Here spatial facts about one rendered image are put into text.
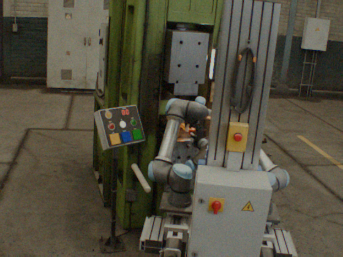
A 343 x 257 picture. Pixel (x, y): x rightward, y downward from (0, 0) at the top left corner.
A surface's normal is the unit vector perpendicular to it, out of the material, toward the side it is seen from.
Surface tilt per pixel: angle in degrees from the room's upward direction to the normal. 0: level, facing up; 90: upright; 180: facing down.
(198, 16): 90
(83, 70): 90
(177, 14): 90
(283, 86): 90
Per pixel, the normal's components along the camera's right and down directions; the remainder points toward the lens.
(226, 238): -0.08, 0.29
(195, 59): 0.31, 0.30
